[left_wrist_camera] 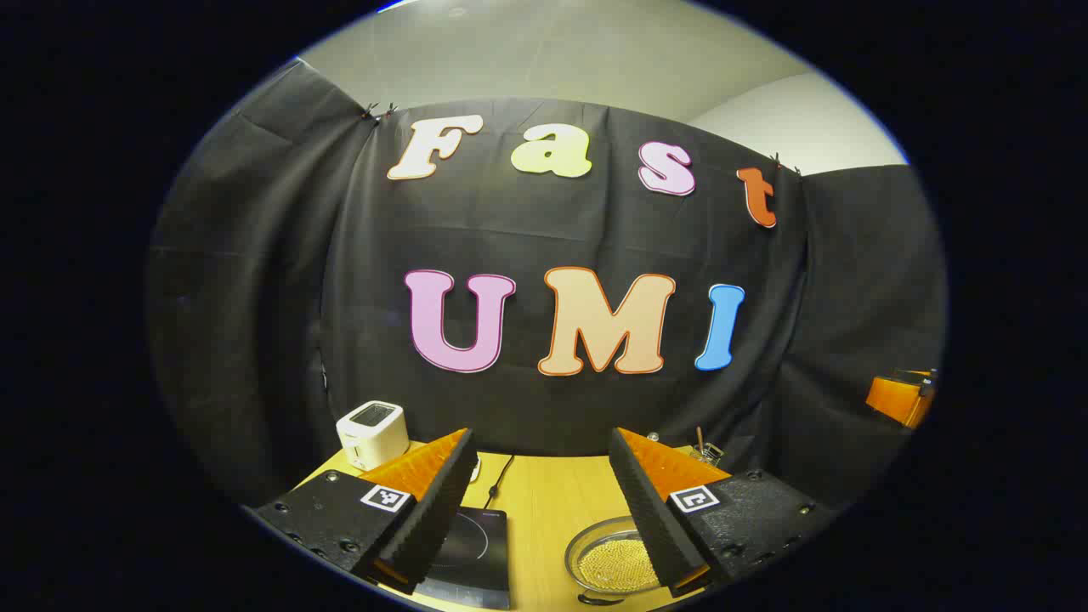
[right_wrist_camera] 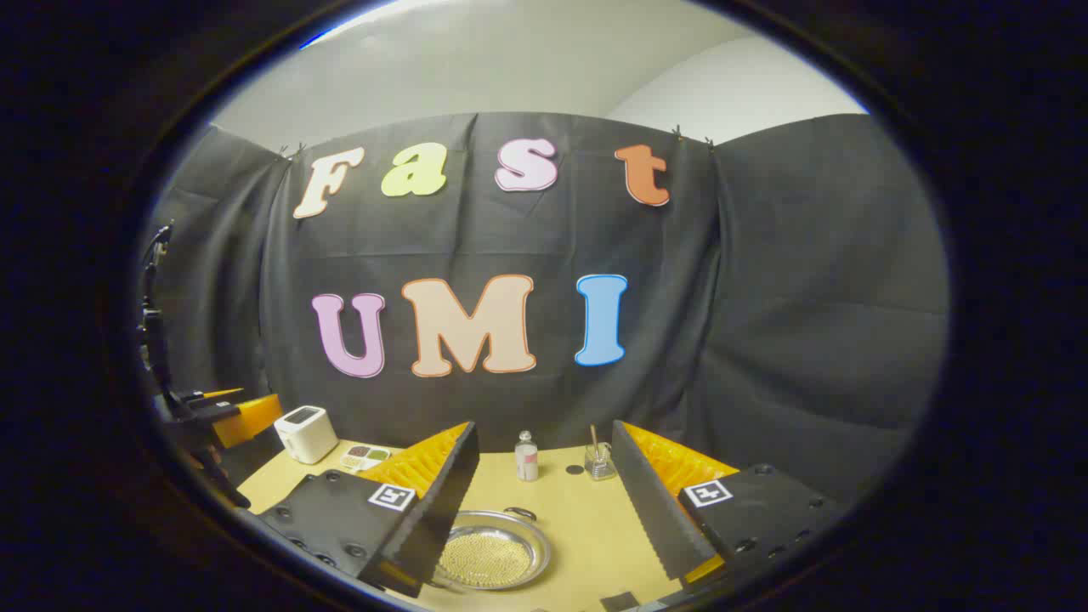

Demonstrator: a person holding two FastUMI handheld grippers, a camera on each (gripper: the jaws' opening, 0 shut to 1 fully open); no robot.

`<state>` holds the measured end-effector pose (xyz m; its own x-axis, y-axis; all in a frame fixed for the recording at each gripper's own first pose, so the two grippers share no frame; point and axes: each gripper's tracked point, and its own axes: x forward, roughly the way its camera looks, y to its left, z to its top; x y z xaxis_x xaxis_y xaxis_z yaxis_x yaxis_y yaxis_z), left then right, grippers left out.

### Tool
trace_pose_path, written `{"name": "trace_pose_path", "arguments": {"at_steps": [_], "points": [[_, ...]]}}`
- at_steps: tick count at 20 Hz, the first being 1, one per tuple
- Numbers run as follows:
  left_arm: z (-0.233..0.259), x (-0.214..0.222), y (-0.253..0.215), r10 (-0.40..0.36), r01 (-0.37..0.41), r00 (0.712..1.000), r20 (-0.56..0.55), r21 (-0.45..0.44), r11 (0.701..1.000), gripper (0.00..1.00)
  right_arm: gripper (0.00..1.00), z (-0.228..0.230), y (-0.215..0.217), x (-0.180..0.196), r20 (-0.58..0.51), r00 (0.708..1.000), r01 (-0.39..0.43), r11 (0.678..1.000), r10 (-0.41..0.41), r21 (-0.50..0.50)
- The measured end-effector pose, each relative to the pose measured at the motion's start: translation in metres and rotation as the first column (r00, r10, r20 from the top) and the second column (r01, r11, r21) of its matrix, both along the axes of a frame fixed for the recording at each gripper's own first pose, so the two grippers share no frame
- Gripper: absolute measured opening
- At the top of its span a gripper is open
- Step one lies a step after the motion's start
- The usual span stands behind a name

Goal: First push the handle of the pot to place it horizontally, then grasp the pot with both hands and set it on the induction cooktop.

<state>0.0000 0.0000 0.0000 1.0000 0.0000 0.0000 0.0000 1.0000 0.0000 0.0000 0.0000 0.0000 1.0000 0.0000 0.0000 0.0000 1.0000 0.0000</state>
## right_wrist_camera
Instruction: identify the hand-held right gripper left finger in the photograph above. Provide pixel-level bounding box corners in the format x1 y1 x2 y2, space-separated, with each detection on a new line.
255 421 481 598

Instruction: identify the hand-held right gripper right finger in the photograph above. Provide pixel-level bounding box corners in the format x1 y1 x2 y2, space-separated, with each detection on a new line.
610 419 851 587

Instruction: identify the pile of soybeans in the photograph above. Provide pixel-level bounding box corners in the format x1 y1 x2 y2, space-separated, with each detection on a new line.
438 527 532 587

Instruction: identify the stainless steel pot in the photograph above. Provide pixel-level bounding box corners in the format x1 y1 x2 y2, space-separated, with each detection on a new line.
429 507 552 592

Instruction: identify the white toaster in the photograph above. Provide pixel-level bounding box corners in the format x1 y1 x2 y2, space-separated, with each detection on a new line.
274 405 339 465

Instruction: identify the white divided bean dish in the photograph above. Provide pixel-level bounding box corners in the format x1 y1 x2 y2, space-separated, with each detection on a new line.
340 444 392 473

